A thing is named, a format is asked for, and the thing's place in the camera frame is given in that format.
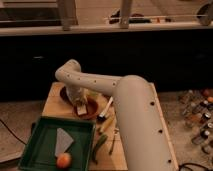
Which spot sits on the metal fork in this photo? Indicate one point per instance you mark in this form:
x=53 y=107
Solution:
x=113 y=141

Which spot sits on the green plastic tray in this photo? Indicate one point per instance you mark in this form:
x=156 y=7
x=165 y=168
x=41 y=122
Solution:
x=39 y=153

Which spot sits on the small green cup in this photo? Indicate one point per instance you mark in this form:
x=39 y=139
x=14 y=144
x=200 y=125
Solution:
x=93 y=94

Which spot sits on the yellow banana toy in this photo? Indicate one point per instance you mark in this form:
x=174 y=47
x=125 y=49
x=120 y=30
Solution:
x=106 y=124

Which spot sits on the whiteboard eraser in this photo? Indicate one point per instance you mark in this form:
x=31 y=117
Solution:
x=82 y=110

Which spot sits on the grey cloth in tray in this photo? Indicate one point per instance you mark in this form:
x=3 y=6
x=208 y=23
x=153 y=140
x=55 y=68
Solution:
x=63 y=141

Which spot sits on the orange fruit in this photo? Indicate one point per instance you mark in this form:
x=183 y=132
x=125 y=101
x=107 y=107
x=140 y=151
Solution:
x=64 y=160

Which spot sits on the red bowl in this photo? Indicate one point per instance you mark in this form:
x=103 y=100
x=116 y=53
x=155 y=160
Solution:
x=92 y=109

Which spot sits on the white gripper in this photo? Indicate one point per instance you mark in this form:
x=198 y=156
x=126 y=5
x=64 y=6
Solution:
x=77 y=98

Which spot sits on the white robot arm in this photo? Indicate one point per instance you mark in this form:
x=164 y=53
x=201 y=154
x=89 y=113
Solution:
x=142 y=127

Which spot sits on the white handled brush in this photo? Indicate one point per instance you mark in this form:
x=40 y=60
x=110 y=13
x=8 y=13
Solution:
x=103 y=115

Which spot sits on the dark bowl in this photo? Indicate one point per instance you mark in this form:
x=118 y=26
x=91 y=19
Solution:
x=63 y=94

